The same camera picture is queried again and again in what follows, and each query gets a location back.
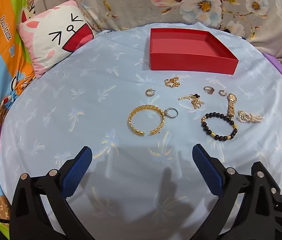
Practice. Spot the purple strip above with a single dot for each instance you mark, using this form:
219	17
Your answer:
280	67

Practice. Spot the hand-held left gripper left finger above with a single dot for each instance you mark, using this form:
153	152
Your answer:
77	170

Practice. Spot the gold leaf-pattern bangle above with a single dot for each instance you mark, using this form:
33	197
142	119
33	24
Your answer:
131	122

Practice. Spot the cat face pillow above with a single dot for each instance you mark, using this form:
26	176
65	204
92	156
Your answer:
48	42

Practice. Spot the gold wrist watch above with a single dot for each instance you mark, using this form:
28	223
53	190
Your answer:
231	105

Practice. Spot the small hoop earring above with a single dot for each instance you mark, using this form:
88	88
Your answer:
149	93
223	93

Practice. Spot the colourful cartoon blanket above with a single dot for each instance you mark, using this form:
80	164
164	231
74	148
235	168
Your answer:
1	37

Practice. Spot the grey floral blanket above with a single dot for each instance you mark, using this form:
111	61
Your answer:
136	2

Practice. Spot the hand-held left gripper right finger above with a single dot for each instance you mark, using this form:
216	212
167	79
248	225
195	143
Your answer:
206	170

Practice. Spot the light blue palm-print sheet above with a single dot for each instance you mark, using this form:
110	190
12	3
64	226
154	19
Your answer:
81	110

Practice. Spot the red cardboard box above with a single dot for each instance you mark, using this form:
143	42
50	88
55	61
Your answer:
193	62

